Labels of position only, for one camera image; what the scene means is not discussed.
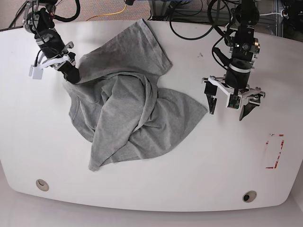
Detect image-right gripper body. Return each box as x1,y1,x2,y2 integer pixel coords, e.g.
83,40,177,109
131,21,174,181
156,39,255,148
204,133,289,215
202,69,266,104

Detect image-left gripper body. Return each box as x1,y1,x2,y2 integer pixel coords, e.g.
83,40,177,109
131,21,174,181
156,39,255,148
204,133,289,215
34,30,76,70

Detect grey t-shirt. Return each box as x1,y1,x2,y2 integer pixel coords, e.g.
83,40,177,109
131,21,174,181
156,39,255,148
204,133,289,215
64,19,207,171

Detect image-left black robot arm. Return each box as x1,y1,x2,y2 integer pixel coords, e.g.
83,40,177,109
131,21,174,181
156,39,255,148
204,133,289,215
23,0,80,84

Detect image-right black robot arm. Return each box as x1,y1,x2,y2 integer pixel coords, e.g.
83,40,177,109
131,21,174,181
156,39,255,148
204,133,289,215
203,0,266,120

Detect red tape rectangle marking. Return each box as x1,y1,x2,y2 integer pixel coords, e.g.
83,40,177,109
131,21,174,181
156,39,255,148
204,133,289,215
263,134,285,169

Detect right table grommet hole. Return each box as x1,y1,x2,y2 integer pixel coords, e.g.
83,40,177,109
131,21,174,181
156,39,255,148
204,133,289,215
242,191,257,203

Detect table grommet hole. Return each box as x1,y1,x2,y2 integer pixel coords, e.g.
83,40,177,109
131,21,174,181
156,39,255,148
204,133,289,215
242,191,257,203
36,179,49,192

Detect left table grommet hole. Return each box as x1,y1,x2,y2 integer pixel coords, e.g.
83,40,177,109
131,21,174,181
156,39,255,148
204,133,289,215
36,179,49,192

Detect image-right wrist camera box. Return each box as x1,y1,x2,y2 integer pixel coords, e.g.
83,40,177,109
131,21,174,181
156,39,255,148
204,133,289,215
227,94,242,110

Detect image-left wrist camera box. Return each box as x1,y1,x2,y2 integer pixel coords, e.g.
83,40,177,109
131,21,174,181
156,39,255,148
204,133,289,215
29,65,43,80

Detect black floor cable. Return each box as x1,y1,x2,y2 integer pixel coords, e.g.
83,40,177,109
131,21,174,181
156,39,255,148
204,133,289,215
8,0,31,28

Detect aluminium frame stand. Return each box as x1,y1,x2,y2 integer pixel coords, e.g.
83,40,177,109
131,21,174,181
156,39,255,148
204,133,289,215
148,0,284,37

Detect white cable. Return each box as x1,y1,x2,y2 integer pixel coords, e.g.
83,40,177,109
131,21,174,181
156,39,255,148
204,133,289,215
259,11,282,17

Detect yellow cable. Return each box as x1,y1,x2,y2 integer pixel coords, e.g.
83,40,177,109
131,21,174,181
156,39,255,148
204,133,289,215
85,5,127,22

